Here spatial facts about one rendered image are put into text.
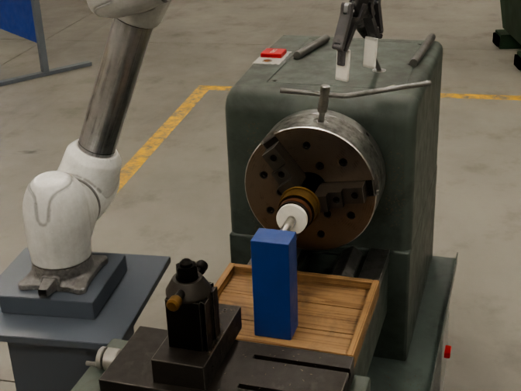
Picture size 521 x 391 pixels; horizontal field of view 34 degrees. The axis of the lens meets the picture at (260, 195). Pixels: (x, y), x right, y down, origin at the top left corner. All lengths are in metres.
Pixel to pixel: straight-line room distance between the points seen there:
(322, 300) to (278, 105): 0.50
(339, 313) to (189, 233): 2.39
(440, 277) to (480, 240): 1.44
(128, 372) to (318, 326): 0.45
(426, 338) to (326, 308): 0.59
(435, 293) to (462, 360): 0.71
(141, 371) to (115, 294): 0.70
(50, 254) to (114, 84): 0.45
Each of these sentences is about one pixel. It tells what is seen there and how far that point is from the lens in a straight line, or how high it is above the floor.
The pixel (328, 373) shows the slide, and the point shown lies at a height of 0.97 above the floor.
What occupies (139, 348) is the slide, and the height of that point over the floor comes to 0.97.
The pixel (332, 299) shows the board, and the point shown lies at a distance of 1.94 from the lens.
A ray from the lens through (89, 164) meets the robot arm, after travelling 2.28.
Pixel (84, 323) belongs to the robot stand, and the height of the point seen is 0.75.
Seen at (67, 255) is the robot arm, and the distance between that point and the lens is 2.19.
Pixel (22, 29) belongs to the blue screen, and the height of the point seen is 0.32.
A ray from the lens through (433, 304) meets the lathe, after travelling 2.59.
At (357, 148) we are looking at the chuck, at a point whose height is 1.19.
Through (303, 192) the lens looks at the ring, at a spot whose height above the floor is 1.12.
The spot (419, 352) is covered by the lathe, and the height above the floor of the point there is 0.54.
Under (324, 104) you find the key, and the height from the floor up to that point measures 1.28.
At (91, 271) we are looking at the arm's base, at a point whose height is 0.82.
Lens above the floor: 1.90
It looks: 25 degrees down
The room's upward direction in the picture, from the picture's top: 2 degrees counter-clockwise
